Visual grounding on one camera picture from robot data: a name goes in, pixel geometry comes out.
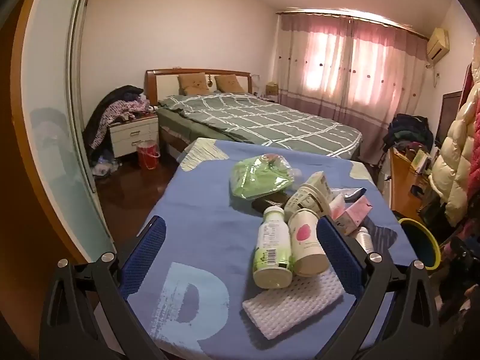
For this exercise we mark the plain brown pillow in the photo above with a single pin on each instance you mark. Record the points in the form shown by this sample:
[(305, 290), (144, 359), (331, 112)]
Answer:
[(229, 83)]

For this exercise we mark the red puffer jacket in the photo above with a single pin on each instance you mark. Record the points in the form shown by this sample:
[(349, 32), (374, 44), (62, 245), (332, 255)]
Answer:
[(475, 150)]

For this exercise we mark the bed with green checked cover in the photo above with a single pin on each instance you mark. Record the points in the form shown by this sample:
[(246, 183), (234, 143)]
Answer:
[(262, 120)]

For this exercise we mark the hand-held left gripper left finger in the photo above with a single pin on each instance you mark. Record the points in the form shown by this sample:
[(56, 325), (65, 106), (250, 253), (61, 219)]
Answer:
[(144, 255)]

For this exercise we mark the small white bottle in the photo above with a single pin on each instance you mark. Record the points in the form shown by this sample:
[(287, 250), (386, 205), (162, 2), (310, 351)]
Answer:
[(363, 238)]

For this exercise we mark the pink curtains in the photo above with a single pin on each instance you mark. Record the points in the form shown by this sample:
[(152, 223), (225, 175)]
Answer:
[(337, 93)]

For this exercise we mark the small pink white packet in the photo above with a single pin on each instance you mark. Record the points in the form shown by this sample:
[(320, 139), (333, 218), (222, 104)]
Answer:
[(337, 206)]

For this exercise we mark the green white books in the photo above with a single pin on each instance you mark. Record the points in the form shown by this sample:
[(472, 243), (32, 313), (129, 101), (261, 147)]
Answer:
[(420, 161)]

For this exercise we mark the brown pillow with face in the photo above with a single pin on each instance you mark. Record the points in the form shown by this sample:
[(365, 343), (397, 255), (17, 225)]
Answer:
[(193, 84)]

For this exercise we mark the clear plastic wrapper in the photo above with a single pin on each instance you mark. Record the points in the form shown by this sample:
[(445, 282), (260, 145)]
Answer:
[(290, 168)]

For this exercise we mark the blue bin yellow rim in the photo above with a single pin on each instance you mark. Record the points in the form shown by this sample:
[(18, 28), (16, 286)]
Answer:
[(416, 240)]

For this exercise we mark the white nightstand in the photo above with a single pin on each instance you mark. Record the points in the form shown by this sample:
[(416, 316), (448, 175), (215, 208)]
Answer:
[(131, 135)]

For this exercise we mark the air conditioner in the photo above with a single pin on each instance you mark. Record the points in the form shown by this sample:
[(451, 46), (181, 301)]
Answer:
[(437, 45)]

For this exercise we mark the wooden headboard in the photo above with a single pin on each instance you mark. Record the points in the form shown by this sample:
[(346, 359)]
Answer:
[(165, 72)]

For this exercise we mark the green plastic pouch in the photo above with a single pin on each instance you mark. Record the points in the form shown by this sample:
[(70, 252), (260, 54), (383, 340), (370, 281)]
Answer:
[(255, 180)]

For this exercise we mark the white waffle cloth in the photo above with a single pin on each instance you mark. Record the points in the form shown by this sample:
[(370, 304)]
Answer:
[(288, 303)]

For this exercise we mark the crumpled plastic bags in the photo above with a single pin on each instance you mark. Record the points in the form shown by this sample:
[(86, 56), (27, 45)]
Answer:
[(105, 165)]

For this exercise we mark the dark wooden door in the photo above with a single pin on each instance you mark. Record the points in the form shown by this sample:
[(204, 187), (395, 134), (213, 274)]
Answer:
[(450, 116)]

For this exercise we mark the yellow tissue box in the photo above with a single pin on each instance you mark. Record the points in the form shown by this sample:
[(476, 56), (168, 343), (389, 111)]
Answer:
[(272, 89)]

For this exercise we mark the heap of dark clothes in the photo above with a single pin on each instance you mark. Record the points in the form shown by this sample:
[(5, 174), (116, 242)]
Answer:
[(408, 127)]

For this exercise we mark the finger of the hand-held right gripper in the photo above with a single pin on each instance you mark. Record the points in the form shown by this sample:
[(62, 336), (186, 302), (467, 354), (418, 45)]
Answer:
[(465, 251)]

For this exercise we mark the pile of clothes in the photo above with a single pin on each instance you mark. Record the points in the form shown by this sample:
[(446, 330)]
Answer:
[(120, 108)]

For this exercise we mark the red bucket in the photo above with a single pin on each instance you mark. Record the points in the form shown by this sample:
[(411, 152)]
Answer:
[(148, 155)]

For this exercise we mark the cream puffer jacket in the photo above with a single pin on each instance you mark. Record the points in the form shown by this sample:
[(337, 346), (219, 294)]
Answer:
[(457, 150)]

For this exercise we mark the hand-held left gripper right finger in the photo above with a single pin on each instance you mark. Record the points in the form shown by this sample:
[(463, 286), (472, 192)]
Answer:
[(337, 258)]

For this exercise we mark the wardrobe sliding door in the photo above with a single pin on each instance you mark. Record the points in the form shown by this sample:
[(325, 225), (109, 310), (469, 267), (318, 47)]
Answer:
[(48, 157)]

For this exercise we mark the white printed paper cup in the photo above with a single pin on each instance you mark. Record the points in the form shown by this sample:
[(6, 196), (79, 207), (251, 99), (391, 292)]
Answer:
[(307, 195)]

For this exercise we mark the white cup pink print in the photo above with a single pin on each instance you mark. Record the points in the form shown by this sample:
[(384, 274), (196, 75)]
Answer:
[(305, 240)]

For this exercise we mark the dark blue small object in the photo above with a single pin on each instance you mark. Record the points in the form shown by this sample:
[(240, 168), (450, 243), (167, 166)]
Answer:
[(417, 190)]

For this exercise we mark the white bottle green label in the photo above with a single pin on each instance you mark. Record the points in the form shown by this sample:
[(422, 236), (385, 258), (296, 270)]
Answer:
[(272, 247)]

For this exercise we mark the small paper carton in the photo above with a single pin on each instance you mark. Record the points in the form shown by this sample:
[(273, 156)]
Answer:
[(354, 213)]

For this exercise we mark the blue printed tablecloth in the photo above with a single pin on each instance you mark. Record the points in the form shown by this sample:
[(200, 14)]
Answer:
[(210, 213)]

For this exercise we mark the wooden desk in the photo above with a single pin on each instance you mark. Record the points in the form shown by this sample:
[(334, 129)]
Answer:
[(403, 172)]

